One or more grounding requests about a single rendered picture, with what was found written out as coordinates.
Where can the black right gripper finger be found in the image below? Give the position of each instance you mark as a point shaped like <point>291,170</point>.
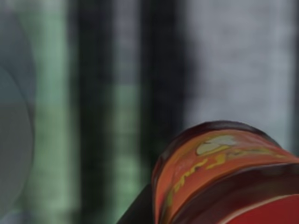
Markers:
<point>140,207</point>

